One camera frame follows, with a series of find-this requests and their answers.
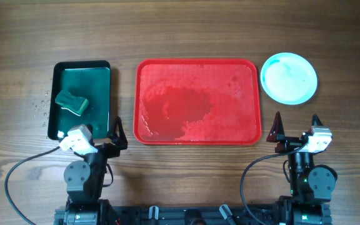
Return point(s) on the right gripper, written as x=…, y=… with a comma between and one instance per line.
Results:
x=288, y=143

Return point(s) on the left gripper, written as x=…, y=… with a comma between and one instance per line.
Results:
x=119, y=142

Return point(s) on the light blue plate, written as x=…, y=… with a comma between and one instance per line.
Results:
x=288, y=78

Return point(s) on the green scrubbing sponge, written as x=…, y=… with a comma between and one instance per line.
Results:
x=75, y=104

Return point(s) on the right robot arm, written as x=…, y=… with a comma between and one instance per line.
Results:
x=311, y=185

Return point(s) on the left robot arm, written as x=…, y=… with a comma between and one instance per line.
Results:
x=85, y=178

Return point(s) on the black tray with water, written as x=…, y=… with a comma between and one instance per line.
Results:
x=87, y=79

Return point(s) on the red plastic tray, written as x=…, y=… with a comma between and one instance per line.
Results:
x=197, y=102

